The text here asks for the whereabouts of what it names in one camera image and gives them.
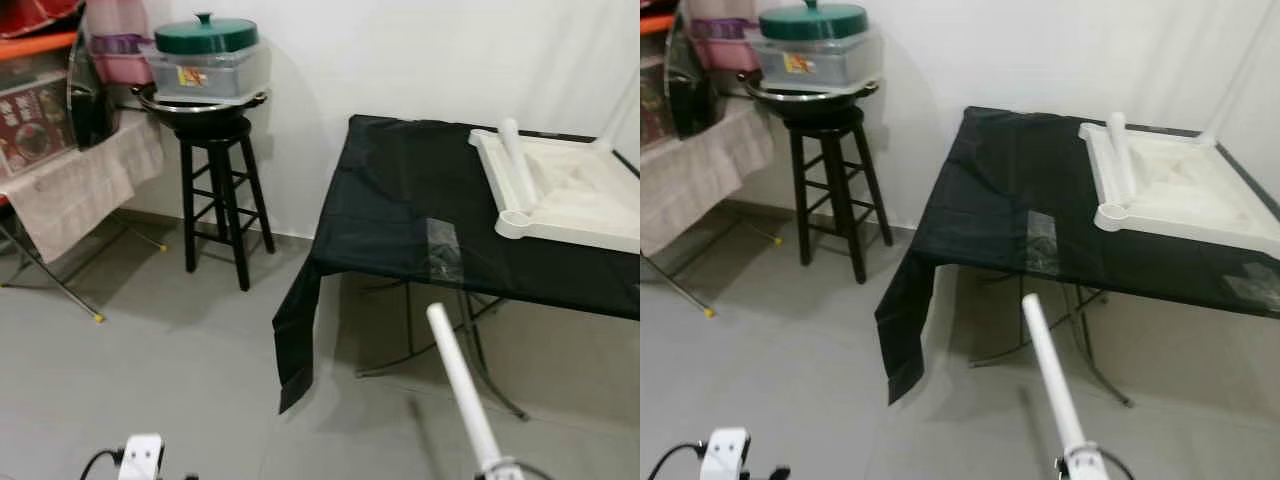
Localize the white plastic children table top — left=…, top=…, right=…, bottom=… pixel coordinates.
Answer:
left=470, top=125, right=641, bottom=254
left=1078, top=118, right=1280, bottom=259

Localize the table with beige cloth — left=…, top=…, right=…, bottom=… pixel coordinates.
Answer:
left=0, top=110, right=171, bottom=323
left=640, top=95, right=786, bottom=319

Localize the box with orange lid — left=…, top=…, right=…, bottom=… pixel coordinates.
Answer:
left=0, top=35, right=81, bottom=181
left=640, top=10, right=676, bottom=151

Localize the black bag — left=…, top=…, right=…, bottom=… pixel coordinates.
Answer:
left=65, top=30, right=121, bottom=151
left=665, top=15, right=716, bottom=139

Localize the clear plastic wrap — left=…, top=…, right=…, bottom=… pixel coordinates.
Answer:
left=425, top=218, right=466, bottom=284
left=1025, top=212, right=1061, bottom=276

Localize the pink plastic basket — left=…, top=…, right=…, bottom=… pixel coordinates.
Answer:
left=88, top=33, right=156, bottom=86
left=688, top=15, right=761, bottom=73

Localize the black stool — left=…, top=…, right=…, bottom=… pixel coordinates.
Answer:
left=175, top=115, right=276, bottom=293
left=785, top=105, right=894, bottom=284

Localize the black tablecloth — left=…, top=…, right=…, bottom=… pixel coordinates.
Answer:
left=875, top=105, right=1280, bottom=406
left=272, top=113, right=641, bottom=416

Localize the red translucent container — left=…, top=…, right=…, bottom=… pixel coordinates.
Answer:
left=85, top=0, right=151, bottom=41
left=680, top=0, right=756, bottom=21

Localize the clear container with green lid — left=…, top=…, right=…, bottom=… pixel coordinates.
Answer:
left=745, top=0, right=886, bottom=91
left=140, top=12, right=273, bottom=106

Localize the clear tape patch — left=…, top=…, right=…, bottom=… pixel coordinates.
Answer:
left=1225, top=262, right=1280, bottom=311

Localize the red round lid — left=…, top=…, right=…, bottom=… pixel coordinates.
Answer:
left=0, top=0, right=83, bottom=41

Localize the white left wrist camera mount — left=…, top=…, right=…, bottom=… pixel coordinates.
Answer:
left=118, top=433, right=166, bottom=480
left=700, top=428, right=751, bottom=480

